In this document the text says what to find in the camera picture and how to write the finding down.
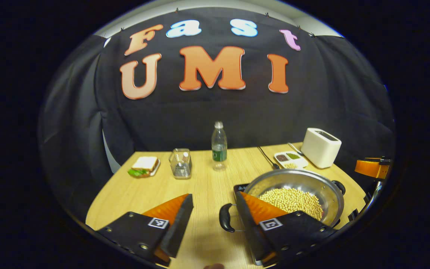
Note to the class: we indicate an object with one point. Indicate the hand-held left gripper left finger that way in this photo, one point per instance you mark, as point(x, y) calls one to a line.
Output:
point(179, 229)

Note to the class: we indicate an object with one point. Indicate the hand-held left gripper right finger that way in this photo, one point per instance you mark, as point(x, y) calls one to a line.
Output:
point(248, 231)

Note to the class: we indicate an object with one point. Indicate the black backdrop cloth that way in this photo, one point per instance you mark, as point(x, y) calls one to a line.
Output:
point(330, 93)

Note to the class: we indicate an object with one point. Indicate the black induction cooktop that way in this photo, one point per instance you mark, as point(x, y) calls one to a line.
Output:
point(241, 186)

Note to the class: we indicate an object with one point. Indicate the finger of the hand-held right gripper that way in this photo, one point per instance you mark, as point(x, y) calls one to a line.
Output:
point(368, 168)

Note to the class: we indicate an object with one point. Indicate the white toaster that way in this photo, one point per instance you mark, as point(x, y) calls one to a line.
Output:
point(321, 149)

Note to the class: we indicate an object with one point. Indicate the pile of yellow soybeans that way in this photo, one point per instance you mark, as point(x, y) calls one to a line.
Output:
point(293, 201)

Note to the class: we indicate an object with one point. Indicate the clear plastic water bottle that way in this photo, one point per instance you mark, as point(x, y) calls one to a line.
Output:
point(219, 149)

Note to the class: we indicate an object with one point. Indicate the white divided dish of beans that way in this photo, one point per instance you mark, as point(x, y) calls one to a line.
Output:
point(291, 160)

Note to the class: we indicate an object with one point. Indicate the pale tipped stick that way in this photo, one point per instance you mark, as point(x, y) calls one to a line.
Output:
point(185, 157)

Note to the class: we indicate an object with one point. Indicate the sandwich with lettuce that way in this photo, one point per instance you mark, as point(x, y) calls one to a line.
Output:
point(144, 164)

